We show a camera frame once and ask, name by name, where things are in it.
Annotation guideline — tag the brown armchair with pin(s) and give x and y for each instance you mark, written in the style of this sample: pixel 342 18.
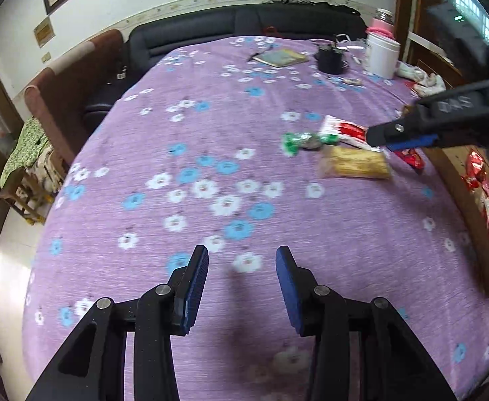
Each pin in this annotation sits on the brown armchair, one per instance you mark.
pixel 60 100

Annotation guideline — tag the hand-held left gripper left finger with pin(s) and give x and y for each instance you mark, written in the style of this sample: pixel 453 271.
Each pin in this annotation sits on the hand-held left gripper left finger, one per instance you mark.
pixel 192 292

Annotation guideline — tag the yellow biscuit packet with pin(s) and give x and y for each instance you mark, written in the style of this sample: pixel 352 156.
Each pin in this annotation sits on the yellow biscuit packet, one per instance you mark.
pixel 355 163

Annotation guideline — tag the wall switch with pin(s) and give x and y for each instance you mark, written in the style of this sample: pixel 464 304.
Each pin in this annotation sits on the wall switch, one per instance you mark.
pixel 46 57

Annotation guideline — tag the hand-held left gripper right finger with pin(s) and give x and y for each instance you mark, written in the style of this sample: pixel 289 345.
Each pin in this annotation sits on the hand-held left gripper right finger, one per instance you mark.
pixel 290 292

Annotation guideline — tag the white and red snack packet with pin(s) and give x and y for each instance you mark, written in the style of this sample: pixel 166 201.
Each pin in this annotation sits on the white and red snack packet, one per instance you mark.
pixel 345 129

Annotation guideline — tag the small white sachet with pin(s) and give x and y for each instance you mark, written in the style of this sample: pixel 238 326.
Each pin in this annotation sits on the small white sachet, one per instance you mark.
pixel 347 81

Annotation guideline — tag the crumpled white tissue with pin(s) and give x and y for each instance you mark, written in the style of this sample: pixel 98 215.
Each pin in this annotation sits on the crumpled white tissue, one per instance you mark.
pixel 420 79

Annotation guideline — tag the black sofa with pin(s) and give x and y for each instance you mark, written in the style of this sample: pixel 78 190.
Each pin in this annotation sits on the black sofa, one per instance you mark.
pixel 194 25

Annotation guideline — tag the white canister with pink lid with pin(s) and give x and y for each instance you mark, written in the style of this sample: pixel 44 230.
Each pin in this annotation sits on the white canister with pink lid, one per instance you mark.
pixel 381 56

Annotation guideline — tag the pink thermos bottle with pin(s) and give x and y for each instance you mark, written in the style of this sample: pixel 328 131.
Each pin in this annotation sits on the pink thermos bottle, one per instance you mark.
pixel 383 17

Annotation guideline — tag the purple floral tablecloth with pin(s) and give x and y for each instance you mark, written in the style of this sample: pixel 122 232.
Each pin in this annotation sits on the purple floral tablecloth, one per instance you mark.
pixel 165 133

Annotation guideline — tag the black cup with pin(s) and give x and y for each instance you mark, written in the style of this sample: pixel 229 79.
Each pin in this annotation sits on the black cup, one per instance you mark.
pixel 330 60

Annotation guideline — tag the cardboard box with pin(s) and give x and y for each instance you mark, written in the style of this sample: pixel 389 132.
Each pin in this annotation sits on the cardboard box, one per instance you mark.
pixel 457 183

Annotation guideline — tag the green wrapped candy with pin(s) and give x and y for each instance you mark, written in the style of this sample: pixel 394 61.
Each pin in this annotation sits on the green wrapped candy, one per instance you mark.
pixel 307 142

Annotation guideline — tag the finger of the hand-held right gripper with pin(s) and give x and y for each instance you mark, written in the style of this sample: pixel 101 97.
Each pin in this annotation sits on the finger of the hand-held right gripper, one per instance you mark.
pixel 411 141

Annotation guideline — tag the wooden door frame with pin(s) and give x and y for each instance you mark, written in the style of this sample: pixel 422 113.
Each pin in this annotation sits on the wooden door frame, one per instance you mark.
pixel 409 12

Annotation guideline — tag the gold wall plaque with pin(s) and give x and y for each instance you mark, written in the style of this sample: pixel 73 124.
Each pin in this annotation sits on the gold wall plaque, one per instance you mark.
pixel 44 31

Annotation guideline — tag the yellow-green notebook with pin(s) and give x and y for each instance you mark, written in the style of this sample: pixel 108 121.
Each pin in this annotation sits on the yellow-green notebook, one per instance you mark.
pixel 282 57

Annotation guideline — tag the wooden chair with green cushion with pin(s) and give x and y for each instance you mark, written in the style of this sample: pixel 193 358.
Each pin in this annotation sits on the wooden chair with green cushion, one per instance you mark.
pixel 27 150

